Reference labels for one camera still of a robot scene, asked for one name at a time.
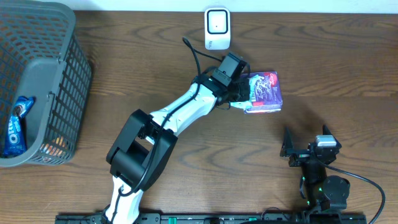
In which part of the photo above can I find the purple Carefree pad pack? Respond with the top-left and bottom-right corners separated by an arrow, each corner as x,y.
243,71 -> 283,114

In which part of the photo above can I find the green wet wipes pack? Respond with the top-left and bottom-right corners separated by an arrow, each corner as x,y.
230,101 -> 252,110

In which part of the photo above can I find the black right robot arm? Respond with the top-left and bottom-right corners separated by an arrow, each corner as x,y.
280,125 -> 350,212

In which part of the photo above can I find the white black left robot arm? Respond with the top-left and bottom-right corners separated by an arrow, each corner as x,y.
103,75 -> 250,223

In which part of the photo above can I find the white barcode scanner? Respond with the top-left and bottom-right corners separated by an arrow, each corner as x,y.
204,7 -> 231,50

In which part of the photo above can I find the grey plastic basket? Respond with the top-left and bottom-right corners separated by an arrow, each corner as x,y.
1,1 -> 93,167

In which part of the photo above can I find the blue Oreo cookie pack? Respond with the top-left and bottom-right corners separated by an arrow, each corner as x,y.
2,96 -> 34,157

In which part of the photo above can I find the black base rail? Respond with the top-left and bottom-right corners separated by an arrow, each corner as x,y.
55,212 -> 368,224

